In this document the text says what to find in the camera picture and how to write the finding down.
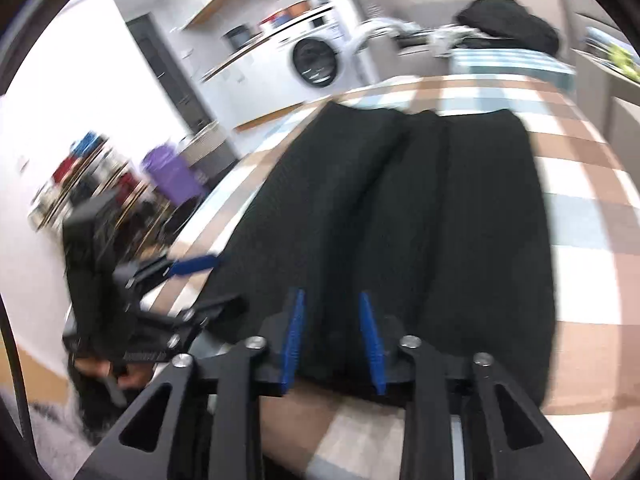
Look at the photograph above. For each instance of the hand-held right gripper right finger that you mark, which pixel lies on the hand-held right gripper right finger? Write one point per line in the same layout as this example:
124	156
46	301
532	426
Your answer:
372	345

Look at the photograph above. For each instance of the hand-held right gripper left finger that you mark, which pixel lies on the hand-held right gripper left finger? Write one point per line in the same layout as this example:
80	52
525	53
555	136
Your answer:
292	340

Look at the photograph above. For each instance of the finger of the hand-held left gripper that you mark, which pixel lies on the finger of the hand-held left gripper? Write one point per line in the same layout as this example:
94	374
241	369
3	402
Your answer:
200	317
195	264

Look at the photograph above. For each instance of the black sweater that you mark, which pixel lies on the black sweater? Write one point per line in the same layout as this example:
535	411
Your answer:
400	220

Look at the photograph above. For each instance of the person's left hand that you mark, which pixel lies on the person's left hand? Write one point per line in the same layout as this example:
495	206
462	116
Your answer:
100	367

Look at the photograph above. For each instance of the cluttered storage shelf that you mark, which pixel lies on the cluttered storage shelf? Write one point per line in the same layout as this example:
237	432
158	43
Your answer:
85	180

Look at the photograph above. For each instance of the purple bin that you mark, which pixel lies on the purple bin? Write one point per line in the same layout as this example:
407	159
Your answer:
172	175

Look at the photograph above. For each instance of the dark door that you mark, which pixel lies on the dark door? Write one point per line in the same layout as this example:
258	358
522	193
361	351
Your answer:
167	75

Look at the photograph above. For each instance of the wooden countertop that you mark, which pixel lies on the wooden countertop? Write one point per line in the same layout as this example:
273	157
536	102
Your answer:
240	57

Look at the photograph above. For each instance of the black bin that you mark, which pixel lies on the black bin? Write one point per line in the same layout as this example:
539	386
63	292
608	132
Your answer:
236	37

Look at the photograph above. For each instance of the white washing machine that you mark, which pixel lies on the white washing machine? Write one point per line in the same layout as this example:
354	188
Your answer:
317	55

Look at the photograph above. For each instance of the red box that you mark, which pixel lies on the red box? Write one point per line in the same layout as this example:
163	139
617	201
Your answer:
270	19

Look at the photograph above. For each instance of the checked tablecloth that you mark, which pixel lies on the checked tablecloth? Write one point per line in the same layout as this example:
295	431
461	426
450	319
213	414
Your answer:
580	170

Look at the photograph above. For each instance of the brown box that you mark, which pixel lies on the brown box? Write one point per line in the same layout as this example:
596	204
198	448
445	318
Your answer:
297	10

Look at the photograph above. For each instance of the white and blue blanket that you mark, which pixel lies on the white and blue blanket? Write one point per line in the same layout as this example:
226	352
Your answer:
380	32

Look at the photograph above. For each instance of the teal checked covered table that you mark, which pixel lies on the teal checked covered table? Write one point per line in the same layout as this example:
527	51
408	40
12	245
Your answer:
510	67

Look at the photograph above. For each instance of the black jacket pile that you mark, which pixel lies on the black jacket pile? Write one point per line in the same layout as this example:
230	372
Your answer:
505	22

